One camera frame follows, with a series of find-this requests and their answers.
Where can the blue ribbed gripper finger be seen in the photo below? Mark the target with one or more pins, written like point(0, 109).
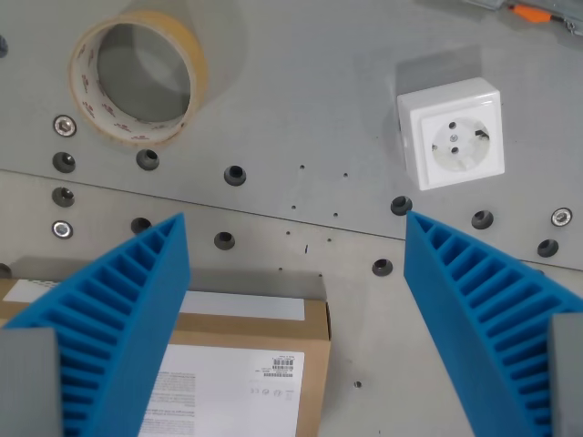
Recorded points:
point(136, 296)
point(478, 309)

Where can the silver hex socket bolt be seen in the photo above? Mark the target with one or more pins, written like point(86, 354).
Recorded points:
point(64, 126)
point(561, 217)

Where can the white wall socket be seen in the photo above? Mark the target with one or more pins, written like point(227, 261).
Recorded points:
point(455, 132)

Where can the clear adhesive tape roll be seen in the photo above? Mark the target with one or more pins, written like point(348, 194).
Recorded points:
point(91, 109)

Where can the brown cardboard box white label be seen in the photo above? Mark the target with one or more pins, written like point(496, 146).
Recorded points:
point(255, 337)

